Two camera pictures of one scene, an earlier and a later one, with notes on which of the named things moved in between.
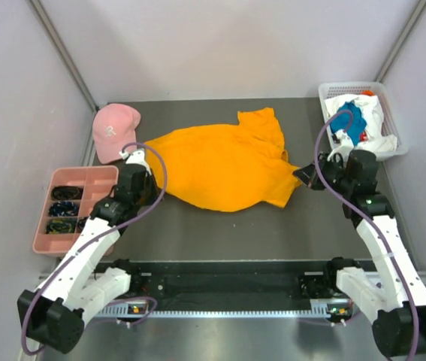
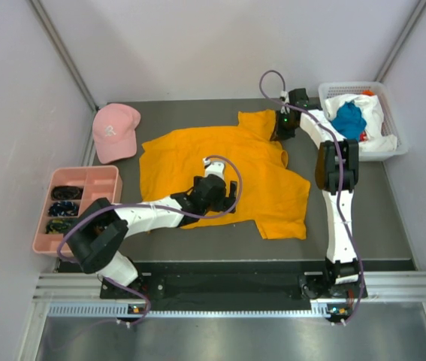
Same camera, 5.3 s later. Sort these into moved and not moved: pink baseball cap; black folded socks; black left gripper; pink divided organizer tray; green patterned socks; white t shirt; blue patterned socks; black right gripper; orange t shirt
Moved: black left gripper; black right gripper; orange t shirt
Not moved: blue patterned socks; white t shirt; black folded socks; pink divided organizer tray; green patterned socks; pink baseball cap
